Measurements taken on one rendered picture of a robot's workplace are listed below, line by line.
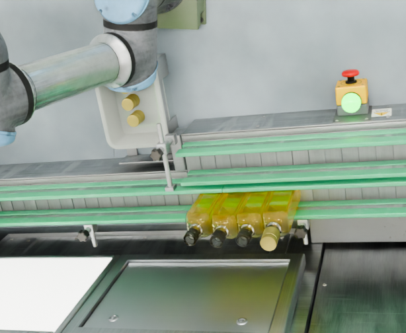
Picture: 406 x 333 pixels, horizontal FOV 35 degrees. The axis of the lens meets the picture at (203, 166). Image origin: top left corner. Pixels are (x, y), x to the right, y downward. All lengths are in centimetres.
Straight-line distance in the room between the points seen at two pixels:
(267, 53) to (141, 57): 36
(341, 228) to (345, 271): 12
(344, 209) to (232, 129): 32
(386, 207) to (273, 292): 32
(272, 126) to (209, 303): 44
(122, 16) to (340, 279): 74
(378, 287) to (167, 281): 47
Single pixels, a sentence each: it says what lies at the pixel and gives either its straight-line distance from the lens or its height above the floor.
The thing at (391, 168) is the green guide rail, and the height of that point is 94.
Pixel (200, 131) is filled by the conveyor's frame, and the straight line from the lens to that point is 156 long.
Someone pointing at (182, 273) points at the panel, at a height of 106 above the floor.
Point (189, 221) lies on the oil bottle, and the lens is 141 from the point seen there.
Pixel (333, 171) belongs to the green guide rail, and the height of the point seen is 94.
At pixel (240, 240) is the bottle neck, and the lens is 135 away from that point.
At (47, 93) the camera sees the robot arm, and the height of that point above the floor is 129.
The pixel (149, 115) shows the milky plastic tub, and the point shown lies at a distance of 170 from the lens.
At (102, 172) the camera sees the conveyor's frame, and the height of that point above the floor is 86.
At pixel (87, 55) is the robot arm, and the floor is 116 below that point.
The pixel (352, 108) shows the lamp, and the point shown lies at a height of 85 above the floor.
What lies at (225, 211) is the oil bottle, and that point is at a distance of 142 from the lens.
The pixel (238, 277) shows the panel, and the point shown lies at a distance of 146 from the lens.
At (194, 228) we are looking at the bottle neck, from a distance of 138.
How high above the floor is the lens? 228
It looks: 63 degrees down
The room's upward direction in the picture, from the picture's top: 144 degrees counter-clockwise
